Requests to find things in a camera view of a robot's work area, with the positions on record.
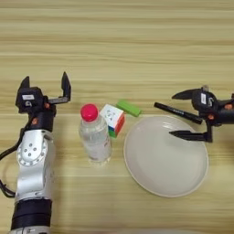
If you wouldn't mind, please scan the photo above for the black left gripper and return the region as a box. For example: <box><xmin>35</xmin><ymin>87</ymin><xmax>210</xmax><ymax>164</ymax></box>
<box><xmin>17</xmin><ymin>71</ymin><xmax>72</xmax><ymax>133</ymax></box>

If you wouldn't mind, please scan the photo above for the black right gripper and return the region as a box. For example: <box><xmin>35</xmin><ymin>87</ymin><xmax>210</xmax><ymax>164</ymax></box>
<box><xmin>168</xmin><ymin>88</ymin><xmax>234</xmax><ymax>144</ymax></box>

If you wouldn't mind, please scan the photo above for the black marker pen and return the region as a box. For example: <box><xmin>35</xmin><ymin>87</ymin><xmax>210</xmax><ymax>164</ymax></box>
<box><xmin>154</xmin><ymin>101</ymin><xmax>204</xmax><ymax>125</ymax></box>

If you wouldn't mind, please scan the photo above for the white round plate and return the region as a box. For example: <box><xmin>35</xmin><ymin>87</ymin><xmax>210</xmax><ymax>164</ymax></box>
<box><xmin>122</xmin><ymin>114</ymin><xmax>209</xmax><ymax>198</ymax></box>

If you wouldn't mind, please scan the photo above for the green rectangular block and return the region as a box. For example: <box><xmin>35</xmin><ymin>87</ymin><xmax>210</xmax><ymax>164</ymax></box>
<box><xmin>116</xmin><ymin>99</ymin><xmax>143</xmax><ymax>118</ymax></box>

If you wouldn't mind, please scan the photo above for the clear water bottle red cap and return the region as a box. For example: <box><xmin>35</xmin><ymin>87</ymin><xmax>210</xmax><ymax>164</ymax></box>
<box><xmin>78</xmin><ymin>103</ymin><xmax>112</xmax><ymax>165</ymax></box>

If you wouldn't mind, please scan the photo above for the colourful puzzle cube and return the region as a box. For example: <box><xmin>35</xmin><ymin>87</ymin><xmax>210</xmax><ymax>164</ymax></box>
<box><xmin>100</xmin><ymin>103</ymin><xmax>126</xmax><ymax>139</ymax></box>

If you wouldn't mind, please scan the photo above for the labelled box on right gripper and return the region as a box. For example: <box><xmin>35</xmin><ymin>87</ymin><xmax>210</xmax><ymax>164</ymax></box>
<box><xmin>191</xmin><ymin>86</ymin><xmax>218</xmax><ymax>116</ymax></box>

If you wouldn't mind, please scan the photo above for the labelled box on gripper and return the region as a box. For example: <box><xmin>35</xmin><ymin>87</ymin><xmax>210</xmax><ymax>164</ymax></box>
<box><xmin>191</xmin><ymin>86</ymin><xmax>218</xmax><ymax>116</ymax></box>
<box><xmin>16</xmin><ymin>86</ymin><xmax>43</xmax><ymax>114</ymax></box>

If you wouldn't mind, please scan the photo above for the labelled box on left gripper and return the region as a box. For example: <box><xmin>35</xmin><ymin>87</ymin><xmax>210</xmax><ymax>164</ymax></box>
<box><xmin>16</xmin><ymin>86</ymin><xmax>43</xmax><ymax>114</ymax></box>

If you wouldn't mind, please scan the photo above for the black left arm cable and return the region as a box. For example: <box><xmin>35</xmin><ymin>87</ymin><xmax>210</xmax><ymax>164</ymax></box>
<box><xmin>0</xmin><ymin>127</ymin><xmax>26</xmax><ymax>199</ymax></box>

